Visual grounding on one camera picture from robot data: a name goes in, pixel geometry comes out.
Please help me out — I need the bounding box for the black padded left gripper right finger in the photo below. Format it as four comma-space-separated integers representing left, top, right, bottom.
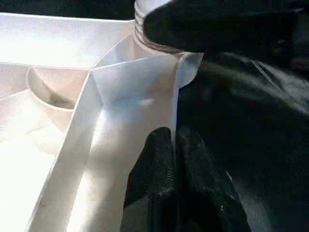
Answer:
175, 127, 253, 232

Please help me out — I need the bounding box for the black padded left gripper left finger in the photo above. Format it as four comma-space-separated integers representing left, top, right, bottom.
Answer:
120, 127, 177, 232

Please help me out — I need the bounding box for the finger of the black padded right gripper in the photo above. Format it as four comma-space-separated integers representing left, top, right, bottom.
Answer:
143, 0, 309, 55

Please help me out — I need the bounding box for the white plastic table leg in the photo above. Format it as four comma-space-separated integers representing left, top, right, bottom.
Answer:
134, 0, 186, 54

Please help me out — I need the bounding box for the white plastic table top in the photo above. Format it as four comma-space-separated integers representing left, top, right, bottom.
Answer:
0, 12, 204, 232

